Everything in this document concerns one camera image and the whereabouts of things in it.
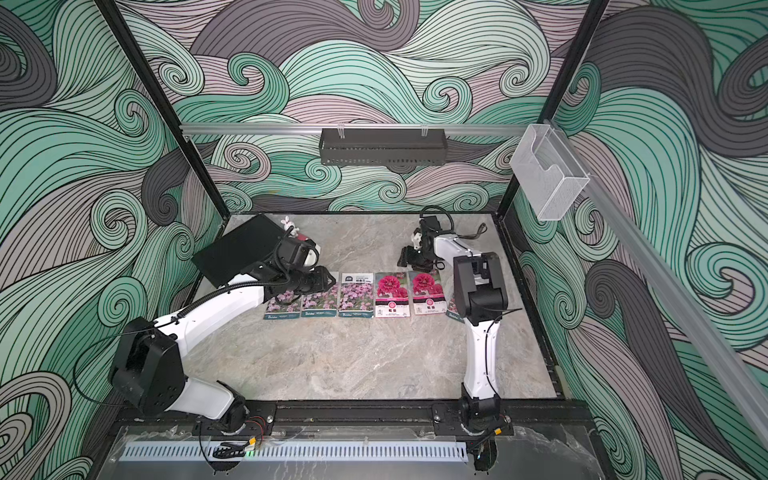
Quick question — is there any black wall tray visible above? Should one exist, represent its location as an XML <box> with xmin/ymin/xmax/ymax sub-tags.
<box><xmin>319</xmin><ymin>130</ymin><xmax>448</xmax><ymax>167</ymax></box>

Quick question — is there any clear acrylic wall holder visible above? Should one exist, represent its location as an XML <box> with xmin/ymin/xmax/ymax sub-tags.
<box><xmin>510</xmin><ymin>123</ymin><xmax>590</xmax><ymax>222</ymax></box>

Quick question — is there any white slotted cable duct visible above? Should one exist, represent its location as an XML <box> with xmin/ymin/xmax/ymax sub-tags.
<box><xmin>117</xmin><ymin>440</ymin><xmax>469</xmax><ymax>463</ymax></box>

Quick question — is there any black corner frame post left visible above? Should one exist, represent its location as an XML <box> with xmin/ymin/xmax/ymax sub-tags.
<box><xmin>94</xmin><ymin>0</ymin><xmax>231</xmax><ymax>221</ymax></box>

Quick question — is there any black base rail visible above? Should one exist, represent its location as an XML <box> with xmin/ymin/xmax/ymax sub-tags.
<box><xmin>109</xmin><ymin>398</ymin><xmax>596</xmax><ymax>439</ymax></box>

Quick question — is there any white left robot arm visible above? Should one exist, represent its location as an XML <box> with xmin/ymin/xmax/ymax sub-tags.
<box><xmin>107</xmin><ymin>232</ymin><xmax>336</xmax><ymax>435</ymax></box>

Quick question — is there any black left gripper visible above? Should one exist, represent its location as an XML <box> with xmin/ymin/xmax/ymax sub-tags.
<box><xmin>287</xmin><ymin>267</ymin><xmax>338</xmax><ymax>296</ymax></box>

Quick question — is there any aluminium rail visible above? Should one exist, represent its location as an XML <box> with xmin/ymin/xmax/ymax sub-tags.
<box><xmin>180</xmin><ymin>122</ymin><xmax>527</xmax><ymax>137</ymax></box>
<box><xmin>544</xmin><ymin>120</ymin><xmax>767</xmax><ymax>445</ymax></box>

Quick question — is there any aluminium rail back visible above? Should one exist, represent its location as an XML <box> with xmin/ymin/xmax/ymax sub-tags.
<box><xmin>180</xmin><ymin>122</ymin><xmax>527</xmax><ymax>137</ymax></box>

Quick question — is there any pink cosmos seed packet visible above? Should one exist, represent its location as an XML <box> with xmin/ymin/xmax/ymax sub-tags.
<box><xmin>300</xmin><ymin>285</ymin><xmax>338</xmax><ymax>318</ymax></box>
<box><xmin>338</xmin><ymin>273</ymin><xmax>374</xmax><ymax>318</ymax></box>
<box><xmin>264</xmin><ymin>290</ymin><xmax>302</xmax><ymax>320</ymax></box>

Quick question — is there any white rabbit figurine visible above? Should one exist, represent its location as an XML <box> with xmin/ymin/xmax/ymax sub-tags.
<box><xmin>280</xmin><ymin>216</ymin><xmax>298</xmax><ymax>232</ymax></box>

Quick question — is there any aluminium rail right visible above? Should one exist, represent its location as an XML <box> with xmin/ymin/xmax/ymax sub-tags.
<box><xmin>544</xmin><ymin>120</ymin><xmax>767</xmax><ymax>445</ymax></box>

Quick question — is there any hollyhock seed packet pink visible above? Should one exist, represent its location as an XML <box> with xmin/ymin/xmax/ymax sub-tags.
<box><xmin>408</xmin><ymin>271</ymin><xmax>448</xmax><ymax>316</ymax></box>

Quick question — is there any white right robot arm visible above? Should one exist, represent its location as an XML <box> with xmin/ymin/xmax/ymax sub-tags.
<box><xmin>398</xmin><ymin>205</ymin><xmax>510</xmax><ymax>435</ymax></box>

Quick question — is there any black metal case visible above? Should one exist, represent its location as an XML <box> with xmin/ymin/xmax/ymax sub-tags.
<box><xmin>192</xmin><ymin>214</ymin><xmax>285</xmax><ymax>287</ymax></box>

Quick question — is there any black corner frame post right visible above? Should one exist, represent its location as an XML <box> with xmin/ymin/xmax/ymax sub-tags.
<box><xmin>496</xmin><ymin>0</ymin><xmax>611</xmax><ymax>220</ymax></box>

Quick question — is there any mixed daisy flower seed packet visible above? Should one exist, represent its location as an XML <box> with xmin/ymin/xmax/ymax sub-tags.
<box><xmin>445</xmin><ymin>297</ymin><xmax>463</xmax><ymax>323</ymax></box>

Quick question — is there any black corner frame post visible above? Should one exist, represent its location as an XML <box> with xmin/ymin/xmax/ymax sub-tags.
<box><xmin>94</xmin><ymin>0</ymin><xmax>231</xmax><ymax>221</ymax></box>
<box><xmin>496</xmin><ymin>0</ymin><xmax>611</xmax><ymax>220</ymax></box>

